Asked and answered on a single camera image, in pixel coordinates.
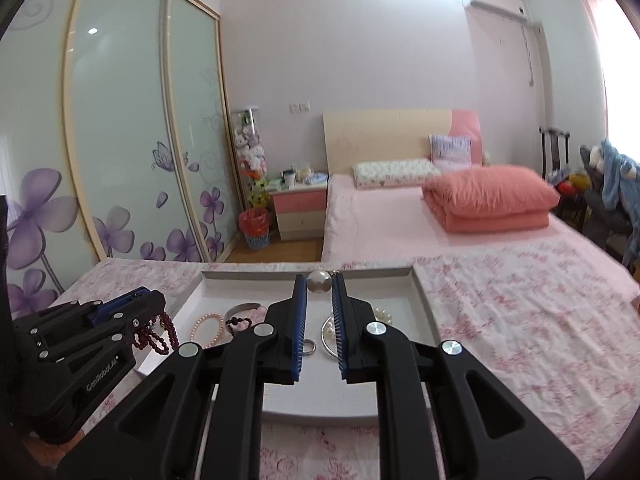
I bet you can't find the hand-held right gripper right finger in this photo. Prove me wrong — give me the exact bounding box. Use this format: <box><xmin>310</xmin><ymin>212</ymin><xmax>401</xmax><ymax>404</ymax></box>
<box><xmin>333</xmin><ymin>270</ymin><xmax>583</xmax><ymax>480</ymax></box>

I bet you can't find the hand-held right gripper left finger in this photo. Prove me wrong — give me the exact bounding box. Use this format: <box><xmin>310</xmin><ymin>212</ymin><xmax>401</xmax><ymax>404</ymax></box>
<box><xmin>57</xmin><ymin>273</ymin><xmax>308</xmax><ymax>480</ymax></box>

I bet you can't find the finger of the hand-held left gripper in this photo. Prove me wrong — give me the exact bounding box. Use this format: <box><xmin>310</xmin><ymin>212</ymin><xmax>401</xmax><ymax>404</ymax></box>
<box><xmin>14</xmin><ymin>286</ymin><xmax>153</xmax><ymax>335</ymax></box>
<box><xmin>36</xmin><ymin>292</ymin><xmax>167</xmax><ymax>377</ymax></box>

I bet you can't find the silver hoop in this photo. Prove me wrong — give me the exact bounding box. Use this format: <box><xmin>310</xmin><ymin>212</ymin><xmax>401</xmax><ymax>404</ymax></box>
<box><xmin>320</xmin><ymin>312</ymin><xmax>347</xmax><ymax>362</ymax></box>

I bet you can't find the dark red bead bracelet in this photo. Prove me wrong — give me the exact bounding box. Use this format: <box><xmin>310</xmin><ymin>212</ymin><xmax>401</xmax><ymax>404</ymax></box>
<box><xmin>131</xmin><ymin>310</ymin><xmax>180</xmax><ymax>357</ymax></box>

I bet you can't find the silver cuff bangle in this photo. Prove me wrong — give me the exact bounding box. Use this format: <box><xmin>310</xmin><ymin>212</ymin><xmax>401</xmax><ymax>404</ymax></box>
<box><xmin>223</xmin><ymin>301</ymin><xmax>264</xmax><ymax>322</ymax></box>

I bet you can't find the grey cardboard tray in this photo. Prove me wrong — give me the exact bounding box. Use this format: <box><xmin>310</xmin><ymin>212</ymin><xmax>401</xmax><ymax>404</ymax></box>
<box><xmin>135</xmin><ymin>266</ymin><xmax>441</xmax><ymax>423</ymax></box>

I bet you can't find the pink pearl bracelet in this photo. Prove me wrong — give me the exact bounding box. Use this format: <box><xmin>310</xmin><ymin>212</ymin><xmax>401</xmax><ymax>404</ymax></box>
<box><xmin>190</xmin><ymin>312</ymin><xmax>224</xmax><ymax>349</ymax></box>

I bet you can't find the red waste bin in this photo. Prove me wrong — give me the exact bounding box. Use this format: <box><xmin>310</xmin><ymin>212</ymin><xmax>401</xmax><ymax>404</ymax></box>
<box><xmin>238</xmin><ymin>208</ymin><xmax>271</xmax><ymax>251</ymax></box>

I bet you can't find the pink and beige nightstand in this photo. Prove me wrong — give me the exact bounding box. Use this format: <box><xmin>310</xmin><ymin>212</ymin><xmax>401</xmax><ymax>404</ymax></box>
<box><xmin>270</xmin><ymin>182</ymin><xmax>329</xmax><ymax>242</ymax></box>

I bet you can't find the bed with pink sheet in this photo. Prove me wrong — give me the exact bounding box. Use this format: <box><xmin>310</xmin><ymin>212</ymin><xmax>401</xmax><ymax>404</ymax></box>
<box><xmin>320</xmin><ymin>172</ymin><xmax>631</xmax><ymax>267</ymax></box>

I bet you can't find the pink floral bedsheet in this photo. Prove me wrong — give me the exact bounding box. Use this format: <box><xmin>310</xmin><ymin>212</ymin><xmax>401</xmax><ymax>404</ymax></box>
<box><xmin>50</xmin><ymin>240</ymin><xmax>640</xmax><ymax>480</ymax></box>

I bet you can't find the flower print sliding wardrobe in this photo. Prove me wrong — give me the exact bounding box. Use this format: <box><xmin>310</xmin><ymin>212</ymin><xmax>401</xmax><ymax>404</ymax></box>
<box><xmin>0</xmin><ymin>0</ymin><xmax>237</xmax><ymax>306</ymax></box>

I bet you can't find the floral pillow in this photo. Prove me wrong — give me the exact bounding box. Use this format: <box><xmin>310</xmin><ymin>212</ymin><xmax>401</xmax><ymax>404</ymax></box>
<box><xmin>352</xmin><ymin>158</ymin><xmax>443</xmax><ymax>190</ymax></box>

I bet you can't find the plush toy display tube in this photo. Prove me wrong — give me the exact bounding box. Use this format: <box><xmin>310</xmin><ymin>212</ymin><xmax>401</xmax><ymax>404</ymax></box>
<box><xmin>231</xmin><ymin>106</ymin><xmax>269</xmax><ymax>211</ymax></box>

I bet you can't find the beige and pink headboard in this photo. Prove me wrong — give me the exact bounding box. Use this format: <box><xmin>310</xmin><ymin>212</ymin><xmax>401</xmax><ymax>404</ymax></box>
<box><xmin>322</xmin><ymin>108</ymin><xmax>485</xmax><ymax>178</ymax></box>

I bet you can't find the folded coral quilt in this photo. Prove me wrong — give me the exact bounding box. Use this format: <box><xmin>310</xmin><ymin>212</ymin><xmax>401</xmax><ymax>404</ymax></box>
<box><xmin>421</xmin><ymin>164</ymin><xmax>561</xmax><ymax>234</ymax></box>

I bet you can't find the small purple pillow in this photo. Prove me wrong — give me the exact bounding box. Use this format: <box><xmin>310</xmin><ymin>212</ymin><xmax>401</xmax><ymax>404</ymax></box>
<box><xmin>428</xmin><ymin>134</ymin><xmax>473</xmax><ymax>169</ymax></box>

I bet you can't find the dark wooden chair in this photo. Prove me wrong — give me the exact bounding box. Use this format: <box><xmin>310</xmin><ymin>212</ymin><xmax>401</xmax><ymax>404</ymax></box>
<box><xmin>539</xmin><ymin>126</ymin><xmax>572</xmax><ymax>184</ymax></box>

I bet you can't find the grey chair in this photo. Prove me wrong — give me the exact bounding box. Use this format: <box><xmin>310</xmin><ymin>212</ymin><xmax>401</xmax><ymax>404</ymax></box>
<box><xmin>579</xmin><ymin>145</ymin><xmax>640</xmax><ymax>267</ymax></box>

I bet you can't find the blue plush robe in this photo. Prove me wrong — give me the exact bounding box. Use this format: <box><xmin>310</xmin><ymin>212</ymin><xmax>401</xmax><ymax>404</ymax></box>
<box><xmin>597</xmin><ymin>139</ymin><xmax>640</xmax><ymax>212</ymax></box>

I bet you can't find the white air conditioner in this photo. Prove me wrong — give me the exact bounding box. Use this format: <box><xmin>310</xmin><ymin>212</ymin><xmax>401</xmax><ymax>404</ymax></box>
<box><xmin>460</xmin><ymin>0</ymin><xmax>532</xmax><ymax>24</ymax></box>

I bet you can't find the pink curtain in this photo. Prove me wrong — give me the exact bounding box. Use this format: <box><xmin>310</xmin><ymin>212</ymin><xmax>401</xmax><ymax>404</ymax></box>
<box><xmin>575</xmin><ymin>0</ymin><xmax>640</xmax><ymax>147</ymax></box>

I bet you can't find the pink bead bracelet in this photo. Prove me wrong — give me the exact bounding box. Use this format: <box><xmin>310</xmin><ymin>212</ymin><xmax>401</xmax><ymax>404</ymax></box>
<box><xmin>240</xmin><ymin>309</ymin><xmax>269</xmax><ymax>332</ymax></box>

